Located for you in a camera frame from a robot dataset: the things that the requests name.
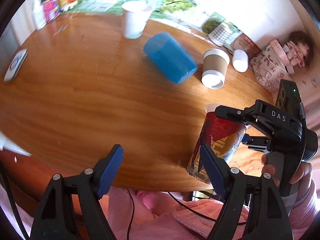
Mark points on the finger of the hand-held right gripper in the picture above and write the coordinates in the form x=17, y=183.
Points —
x=231, y=113
x=257, y=143

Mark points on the white paper piece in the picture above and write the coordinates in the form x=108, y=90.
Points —
x=12, y=145

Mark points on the white plastic bottle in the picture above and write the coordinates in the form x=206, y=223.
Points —
x=39, y=17

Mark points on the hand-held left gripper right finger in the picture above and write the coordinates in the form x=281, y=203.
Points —
x=212, y=168

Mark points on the green printed table mat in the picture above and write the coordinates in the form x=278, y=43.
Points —
x=175, y=6

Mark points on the person's right hand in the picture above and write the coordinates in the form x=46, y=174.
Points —
x=301, y=173

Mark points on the brown paper cup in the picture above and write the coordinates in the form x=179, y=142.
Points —
x=215, y=66

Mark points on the small white cup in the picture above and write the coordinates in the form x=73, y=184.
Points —
x=240, y=60

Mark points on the blue plastic cup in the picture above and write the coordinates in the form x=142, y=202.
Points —
x=172, y=57

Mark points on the doll in pink clothes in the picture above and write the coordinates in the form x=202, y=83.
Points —
x=280, y=57

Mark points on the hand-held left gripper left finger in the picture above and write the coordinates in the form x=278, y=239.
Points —
x=113, y=168

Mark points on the red and yellow printed cup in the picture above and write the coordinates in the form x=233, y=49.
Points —
x=220, y=140

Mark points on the white paper cup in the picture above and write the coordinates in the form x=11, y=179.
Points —
x=133, y=20

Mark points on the person's right forearm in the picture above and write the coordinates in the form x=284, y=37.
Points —
x=306, y=205

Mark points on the white flat device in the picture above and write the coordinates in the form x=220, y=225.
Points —
x=15, y=65

